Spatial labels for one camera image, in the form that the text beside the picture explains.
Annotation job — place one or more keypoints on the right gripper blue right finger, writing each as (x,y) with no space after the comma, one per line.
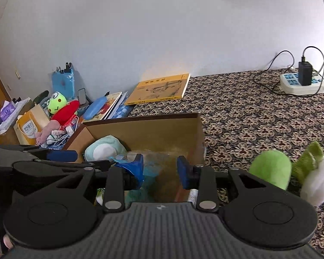
(188,174)

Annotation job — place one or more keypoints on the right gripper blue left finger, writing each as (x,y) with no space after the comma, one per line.
(135,168)

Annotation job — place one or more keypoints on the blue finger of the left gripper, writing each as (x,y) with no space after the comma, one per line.
(62,155)

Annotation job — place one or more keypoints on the teal mesh bath sponge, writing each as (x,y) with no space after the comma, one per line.
(154,178)

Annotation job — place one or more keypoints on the light green round plush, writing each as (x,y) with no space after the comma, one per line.
(106,148)

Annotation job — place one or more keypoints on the green plush toy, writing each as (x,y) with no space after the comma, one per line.
(275,167)

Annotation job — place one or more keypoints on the white mesh bath sponge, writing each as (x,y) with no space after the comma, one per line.
(312,190)

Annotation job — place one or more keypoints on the person's hand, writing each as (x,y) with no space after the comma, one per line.
(7,242)

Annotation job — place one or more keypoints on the pink plush toy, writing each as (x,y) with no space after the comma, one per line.
(41,137)

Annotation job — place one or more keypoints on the cardboard box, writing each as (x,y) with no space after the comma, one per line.
(170,135)

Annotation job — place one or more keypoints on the red plush toy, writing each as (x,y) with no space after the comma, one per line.
(66,113)

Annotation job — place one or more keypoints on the yellow paper bag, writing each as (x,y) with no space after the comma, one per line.
(29,123)

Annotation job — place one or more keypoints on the frog head plush toy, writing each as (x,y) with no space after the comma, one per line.
(56,102)

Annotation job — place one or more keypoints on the purple tissue pack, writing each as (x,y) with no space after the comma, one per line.
(7,109)

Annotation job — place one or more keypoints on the blue glasses case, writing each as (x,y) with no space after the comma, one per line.
(94,108)

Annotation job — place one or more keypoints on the picture book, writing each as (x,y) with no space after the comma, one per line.
(105,110)

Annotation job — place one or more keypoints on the blue pen holder box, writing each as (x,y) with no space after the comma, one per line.
(63,81)

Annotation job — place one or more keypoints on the yellow book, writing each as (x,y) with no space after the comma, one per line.
(159,89)

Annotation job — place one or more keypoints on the black charger plug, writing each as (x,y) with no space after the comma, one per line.
(305,72)

